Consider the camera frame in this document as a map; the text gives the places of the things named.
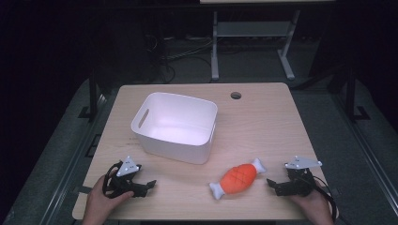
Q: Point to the white plastic storage bin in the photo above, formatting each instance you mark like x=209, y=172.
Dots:
x=175, y=125

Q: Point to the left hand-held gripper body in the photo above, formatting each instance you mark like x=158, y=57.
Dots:
x=126, y=167

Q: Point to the black tape strip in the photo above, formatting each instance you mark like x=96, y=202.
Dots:
x=84, y=189

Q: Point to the black metal stand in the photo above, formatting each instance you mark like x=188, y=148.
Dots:
x=94, y=97
x=352, y=97

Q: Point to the person's left hand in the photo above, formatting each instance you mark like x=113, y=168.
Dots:
x=101, y=203

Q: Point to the orange plush meat toy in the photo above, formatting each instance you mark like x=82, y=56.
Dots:
x=237, y=178

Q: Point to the person's right hand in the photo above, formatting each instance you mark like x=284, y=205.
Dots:
x=314, y=206

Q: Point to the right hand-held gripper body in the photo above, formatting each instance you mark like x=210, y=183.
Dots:
x=300, y=181

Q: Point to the grey metal table frame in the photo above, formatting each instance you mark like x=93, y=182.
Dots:
x=253, y=29

